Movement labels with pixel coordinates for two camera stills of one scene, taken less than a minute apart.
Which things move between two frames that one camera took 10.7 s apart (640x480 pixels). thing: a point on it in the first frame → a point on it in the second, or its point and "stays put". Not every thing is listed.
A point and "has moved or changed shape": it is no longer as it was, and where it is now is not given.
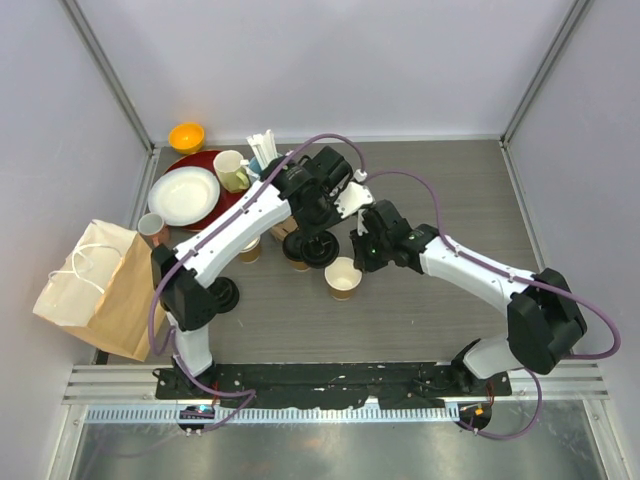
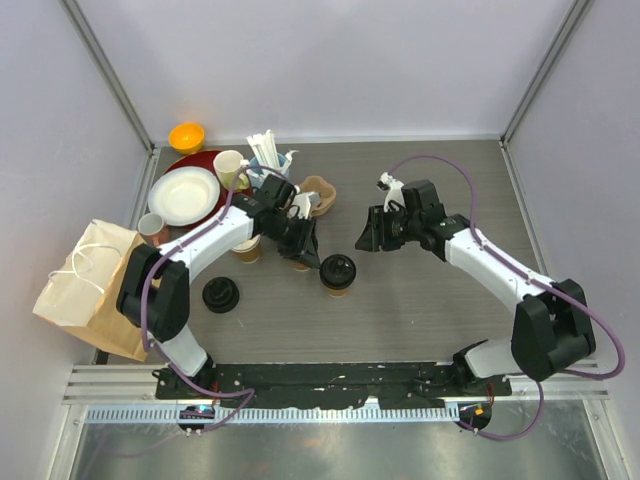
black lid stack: (224, 293) stays put
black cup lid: (320, 249) has moved or changed shape
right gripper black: (362, 261) → (375, 237)
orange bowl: (186, 138) stays put
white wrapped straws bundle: (264, 147) stays put
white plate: (183, 195) stays put
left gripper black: (336, 218) → (304, 247)
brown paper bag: (102, 288) stays put
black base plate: (396, 386) stays put
